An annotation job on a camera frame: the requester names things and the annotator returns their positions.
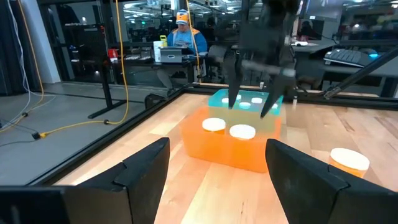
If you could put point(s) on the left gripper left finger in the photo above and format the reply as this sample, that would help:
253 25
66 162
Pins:
93 199

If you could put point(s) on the grey laptop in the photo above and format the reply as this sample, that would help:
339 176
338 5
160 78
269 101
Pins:
171 55

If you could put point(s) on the green translucent plastic bin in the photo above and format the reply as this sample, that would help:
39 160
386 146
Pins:
217 95

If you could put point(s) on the yellow-green drink bottle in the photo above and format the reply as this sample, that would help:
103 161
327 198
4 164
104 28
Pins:
163 40

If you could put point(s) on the teal medicine bottle white cap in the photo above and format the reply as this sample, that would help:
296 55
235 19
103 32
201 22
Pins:
257 100

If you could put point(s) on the translucent medicine bottle white cap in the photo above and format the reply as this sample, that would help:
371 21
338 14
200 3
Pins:
275 106

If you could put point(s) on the person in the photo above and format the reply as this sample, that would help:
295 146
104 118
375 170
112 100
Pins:
186 39
307 31

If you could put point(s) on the orange translucent plastic bin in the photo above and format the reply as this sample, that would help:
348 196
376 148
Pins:
217 152

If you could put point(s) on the red cup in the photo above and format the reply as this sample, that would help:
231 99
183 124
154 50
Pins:
113 55

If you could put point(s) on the black aluminium table frame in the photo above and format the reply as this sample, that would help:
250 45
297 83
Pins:
109 140

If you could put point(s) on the orange medicine bottle white cap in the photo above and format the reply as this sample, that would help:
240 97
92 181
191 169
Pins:
349 158
242 131
214 124

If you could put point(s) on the white tumbler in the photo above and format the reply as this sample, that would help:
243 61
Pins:
157 51

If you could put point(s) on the black office chair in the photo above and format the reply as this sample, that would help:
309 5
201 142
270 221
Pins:
217 54

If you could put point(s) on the black computer keyboard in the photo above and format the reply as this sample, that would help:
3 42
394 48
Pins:
348 57

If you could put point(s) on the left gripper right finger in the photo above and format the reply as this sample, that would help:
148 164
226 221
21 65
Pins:
326 199

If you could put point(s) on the black office desk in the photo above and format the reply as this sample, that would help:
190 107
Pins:
107 87

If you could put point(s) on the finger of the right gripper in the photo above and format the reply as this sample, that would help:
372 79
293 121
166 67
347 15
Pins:
278 90
234 77

